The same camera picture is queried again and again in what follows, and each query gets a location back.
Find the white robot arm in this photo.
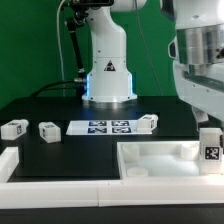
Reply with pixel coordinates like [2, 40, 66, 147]
[66, 0, 224, 123]

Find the white U-shaped fence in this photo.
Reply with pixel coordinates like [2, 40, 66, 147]
[0, 147, 224, 209]

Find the white sheet with tags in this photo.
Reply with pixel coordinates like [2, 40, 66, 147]
[66, 120, 151, 136]

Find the white square table top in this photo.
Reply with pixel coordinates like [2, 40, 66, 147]
[117, 141, 224, 179]

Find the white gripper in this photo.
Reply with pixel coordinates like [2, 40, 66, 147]
[168, 36, 224, 132]

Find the black cable bundle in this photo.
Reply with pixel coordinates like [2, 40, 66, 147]
[30, 77, 88, 98]

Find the grey hanging cable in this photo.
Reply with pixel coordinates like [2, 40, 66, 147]
[56, 0, 68, 81]

